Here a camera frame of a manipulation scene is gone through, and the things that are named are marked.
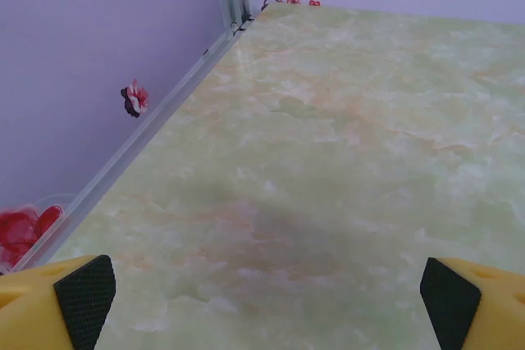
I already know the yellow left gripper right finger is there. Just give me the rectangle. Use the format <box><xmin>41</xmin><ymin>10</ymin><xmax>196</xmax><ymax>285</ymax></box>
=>
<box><xmin>419</xmin><ymin>257</ymin><xmax>525</xmax><ymax>350</ymax></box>

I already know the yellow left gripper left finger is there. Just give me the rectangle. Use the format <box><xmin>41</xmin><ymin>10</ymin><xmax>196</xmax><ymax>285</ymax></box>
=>
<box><xmin>0</xmin><ymin>254</ymin><xmax>117</xmax><ymax>350</ymax></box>

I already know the aluminium side frame rail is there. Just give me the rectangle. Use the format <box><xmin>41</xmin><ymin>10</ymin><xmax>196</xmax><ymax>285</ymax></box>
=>
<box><xmin>0</xmin><ymin>17</ymin><xmax>258</xmax><ymax>275</ymax></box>

